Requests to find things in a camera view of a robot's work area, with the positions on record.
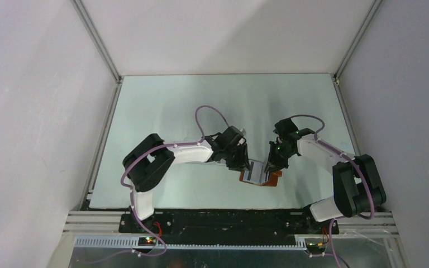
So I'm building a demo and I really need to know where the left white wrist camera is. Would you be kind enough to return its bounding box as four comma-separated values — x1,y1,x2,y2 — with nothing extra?
237,128,246,146

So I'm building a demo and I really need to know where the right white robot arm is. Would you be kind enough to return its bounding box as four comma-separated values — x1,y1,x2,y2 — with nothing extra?
265,118,387,233

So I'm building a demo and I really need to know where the brown leather card holder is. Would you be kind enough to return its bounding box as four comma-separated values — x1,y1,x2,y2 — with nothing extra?
239,160,283,187

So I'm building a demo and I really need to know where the circuit board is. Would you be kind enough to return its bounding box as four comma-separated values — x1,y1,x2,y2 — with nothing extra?
306,242,328,250
137,237,158,246

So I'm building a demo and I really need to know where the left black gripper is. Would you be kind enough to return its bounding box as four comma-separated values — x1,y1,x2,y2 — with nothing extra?
222,142,251,173

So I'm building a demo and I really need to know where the right circuit board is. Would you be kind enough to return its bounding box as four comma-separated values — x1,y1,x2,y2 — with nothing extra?
306,242,328,250

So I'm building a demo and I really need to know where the card with black stripe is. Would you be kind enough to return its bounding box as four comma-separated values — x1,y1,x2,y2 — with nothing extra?
241,161,268,185

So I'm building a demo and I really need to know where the aluminium frame rail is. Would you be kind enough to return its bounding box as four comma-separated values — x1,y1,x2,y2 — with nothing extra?
64,209,400,250

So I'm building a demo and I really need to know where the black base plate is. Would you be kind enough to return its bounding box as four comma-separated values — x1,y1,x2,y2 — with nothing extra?
118,209,330,246

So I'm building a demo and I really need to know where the left circuit board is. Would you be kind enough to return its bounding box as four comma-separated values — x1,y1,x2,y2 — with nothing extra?
137,237,158,246

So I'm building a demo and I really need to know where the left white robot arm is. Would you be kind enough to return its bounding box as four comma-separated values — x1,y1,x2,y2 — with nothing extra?
121,126,249,233

